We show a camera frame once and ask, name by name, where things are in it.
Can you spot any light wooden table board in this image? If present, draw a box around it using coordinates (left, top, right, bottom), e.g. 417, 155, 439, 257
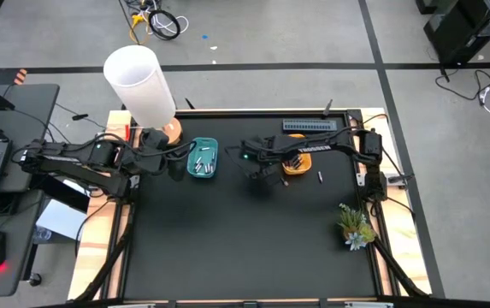
67, 106, 434, 303

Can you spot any black coiled floor cable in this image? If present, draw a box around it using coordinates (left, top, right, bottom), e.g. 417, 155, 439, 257
147, 9, 182, 42

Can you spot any black computer tower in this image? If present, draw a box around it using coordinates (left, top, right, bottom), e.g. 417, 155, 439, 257
422, 0, 490, 66

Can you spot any teal plastic bin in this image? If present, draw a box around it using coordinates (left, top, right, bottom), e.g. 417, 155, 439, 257
186, 136, 220, 179

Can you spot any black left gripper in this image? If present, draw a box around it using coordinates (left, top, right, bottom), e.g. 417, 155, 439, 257
133, 127, 187, 181

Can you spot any green succulent plant pot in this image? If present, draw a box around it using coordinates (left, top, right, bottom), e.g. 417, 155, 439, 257
336, 201, 378, 258

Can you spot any white lamp with wooden base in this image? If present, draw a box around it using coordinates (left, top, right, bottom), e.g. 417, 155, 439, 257
103, 44, 184, 147

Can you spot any black side desk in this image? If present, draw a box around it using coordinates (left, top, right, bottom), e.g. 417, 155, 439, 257
0, 83, 61, 299

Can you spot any white box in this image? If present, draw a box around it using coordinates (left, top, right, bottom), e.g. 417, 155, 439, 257
34, 187, 88, 242

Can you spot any white floor cable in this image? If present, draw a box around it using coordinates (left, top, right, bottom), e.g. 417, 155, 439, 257
155, 12, 190, 38

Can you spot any black frame strut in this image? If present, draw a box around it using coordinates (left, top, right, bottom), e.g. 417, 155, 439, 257
371, 237, 430, 299
72, 228, 133, 303

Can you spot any orange black striped block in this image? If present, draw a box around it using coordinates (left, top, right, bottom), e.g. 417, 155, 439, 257
12, 68, 29, 86

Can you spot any yellow plastic bin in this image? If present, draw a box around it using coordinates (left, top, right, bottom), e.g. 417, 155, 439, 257
281, 133, 313, 176

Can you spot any yellow floor cable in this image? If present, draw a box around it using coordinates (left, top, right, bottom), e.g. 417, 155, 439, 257
128, 11, 151, 45

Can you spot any black floor power cable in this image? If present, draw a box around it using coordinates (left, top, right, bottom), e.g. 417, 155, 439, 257
434, 63, 490, 102

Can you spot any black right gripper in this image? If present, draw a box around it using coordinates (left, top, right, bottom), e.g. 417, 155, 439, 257
239, 135, 285, 187

